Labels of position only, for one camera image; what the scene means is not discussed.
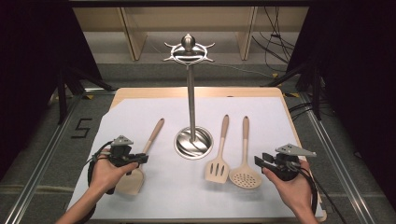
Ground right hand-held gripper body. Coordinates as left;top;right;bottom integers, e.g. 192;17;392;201
264;143;318;182

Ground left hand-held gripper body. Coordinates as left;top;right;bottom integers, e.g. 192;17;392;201
106;134;140;169

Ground beige perforated skimmer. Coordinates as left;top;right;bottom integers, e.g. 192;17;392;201
228;115;263;190

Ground beige solid spatula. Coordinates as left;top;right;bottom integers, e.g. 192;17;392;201
115;118;165;197

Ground beige slotted spatula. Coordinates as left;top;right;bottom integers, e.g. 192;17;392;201
204;114;231;185

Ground metal utensil stand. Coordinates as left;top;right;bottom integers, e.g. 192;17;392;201
163;33;217;161

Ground person's left hand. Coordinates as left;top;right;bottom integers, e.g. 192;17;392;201
89;148;140;196

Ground person's right hand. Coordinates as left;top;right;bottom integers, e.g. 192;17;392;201
262;159;313;217

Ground white paper sheet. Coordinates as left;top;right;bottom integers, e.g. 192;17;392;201
66;96;325;220

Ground black stand legs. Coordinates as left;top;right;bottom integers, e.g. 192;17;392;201
261;59;325;121
56;64;115;126

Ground black curtain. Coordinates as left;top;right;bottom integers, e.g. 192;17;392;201
0;0;105;183
285;0;396;203

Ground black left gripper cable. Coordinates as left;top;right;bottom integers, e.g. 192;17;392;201
86;140;115;196

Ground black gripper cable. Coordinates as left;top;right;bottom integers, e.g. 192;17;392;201
86;140;115;196
290;161;347;224

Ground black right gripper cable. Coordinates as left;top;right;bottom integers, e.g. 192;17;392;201
290;161;347;224

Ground aluminium floor rail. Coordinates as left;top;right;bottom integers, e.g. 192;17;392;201
2;92;84;224
298;92;376;224

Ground thin pale floor cable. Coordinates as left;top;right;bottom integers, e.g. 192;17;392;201
214;63;276;79

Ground light wooden shelf frame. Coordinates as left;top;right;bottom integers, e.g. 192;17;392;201
72;6;310;63

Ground black floor cables bundle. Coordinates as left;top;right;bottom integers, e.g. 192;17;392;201
251;6;297;65

